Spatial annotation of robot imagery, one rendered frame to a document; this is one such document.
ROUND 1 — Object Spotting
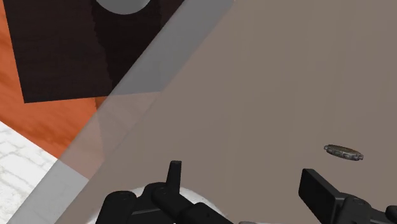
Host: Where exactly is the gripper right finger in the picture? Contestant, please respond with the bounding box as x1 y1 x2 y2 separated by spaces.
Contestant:
298 168 397 224

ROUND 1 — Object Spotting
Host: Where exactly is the grey flat round disc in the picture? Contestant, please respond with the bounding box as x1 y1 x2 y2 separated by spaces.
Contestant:
323 143 365 162

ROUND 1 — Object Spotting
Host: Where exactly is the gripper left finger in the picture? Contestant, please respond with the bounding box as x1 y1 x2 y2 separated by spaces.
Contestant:
95 160 234 224

